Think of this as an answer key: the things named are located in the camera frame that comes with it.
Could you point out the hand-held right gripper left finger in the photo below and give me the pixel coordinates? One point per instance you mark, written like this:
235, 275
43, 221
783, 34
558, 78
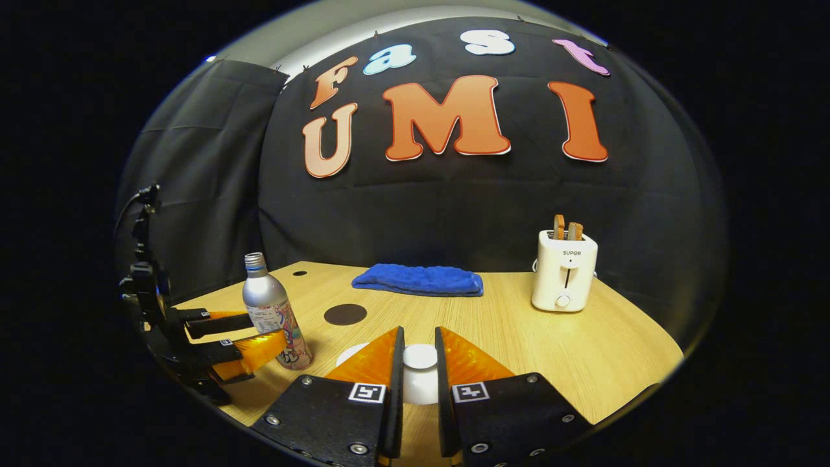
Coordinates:
397, 389

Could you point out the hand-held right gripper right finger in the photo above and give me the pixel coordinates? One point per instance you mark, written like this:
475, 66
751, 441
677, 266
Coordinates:
443, 389

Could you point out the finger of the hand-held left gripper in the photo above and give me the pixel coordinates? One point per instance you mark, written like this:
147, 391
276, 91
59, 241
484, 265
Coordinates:
220, 323
259, 350

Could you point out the white teacup lid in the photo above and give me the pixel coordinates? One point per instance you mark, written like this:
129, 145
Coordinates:
420, 357

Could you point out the silver water bottle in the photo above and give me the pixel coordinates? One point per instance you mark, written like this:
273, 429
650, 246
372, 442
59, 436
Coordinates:
262, 298

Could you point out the white teacup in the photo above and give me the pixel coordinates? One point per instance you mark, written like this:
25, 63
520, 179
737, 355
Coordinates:
351, 353

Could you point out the blue towel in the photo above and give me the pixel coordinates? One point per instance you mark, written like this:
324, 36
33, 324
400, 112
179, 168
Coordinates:
418, 280

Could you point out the white toaster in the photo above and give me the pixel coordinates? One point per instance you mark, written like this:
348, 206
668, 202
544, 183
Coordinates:
563, 275

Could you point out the toast slice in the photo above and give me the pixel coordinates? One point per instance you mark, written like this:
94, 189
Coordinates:
559, 227
575, 231

